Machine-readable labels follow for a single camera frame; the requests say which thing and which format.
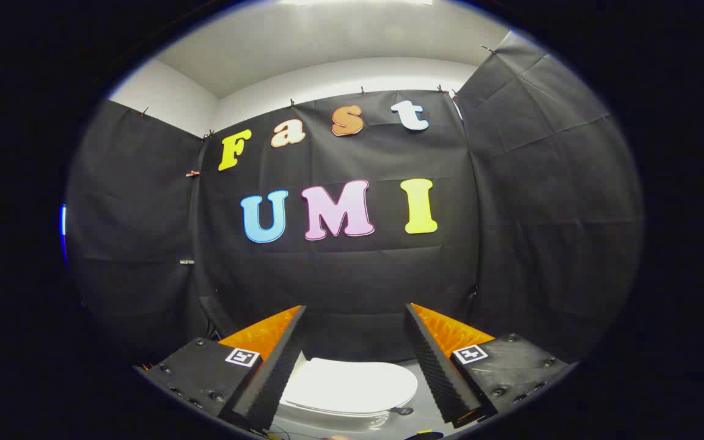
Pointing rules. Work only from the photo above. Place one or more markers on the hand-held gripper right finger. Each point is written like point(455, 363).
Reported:
point(437, 373)

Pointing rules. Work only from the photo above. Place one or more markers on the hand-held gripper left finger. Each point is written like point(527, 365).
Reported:
point(275, 373)

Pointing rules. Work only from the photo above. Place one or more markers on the black round lid knob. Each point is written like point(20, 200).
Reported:
point(402, 410)

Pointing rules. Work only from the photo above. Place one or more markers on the white toilet seat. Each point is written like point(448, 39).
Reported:
point(333, 420)

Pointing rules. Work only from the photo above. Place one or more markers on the black backdrop cloth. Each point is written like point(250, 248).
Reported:
point(340, 269)

